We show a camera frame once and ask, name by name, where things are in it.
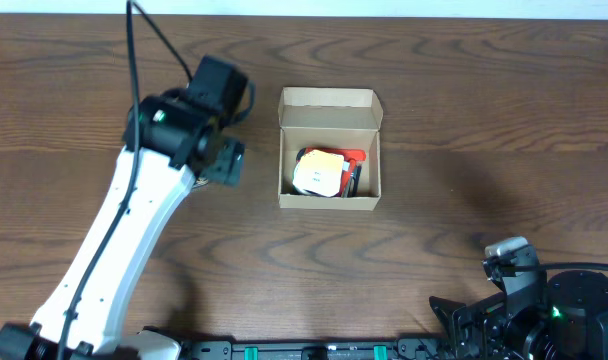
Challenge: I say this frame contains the cardboard box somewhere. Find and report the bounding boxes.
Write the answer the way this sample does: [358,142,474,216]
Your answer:
[277,87,384,211]

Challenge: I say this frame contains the yellow sticky note pad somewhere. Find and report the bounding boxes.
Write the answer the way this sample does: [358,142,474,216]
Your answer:
[293,150,344,197]

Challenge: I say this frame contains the orange utility knife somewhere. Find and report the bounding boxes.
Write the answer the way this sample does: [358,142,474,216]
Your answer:
[296,147,366,164]

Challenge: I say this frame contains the black yellow correction tape dispenser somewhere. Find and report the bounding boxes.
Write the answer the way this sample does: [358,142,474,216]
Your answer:
[192,177,209,190]

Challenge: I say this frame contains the white tape roll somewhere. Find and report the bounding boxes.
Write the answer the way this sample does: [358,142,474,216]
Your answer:
[293,185,311,196]

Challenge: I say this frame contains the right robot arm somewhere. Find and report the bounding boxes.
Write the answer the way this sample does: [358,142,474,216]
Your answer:
[429,237,608,360]

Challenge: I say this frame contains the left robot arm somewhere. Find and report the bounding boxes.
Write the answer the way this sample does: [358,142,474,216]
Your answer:
[0,56,255,360]

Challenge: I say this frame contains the black mounting rail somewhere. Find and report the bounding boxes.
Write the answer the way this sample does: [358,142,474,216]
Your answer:
[179,338,455,360]

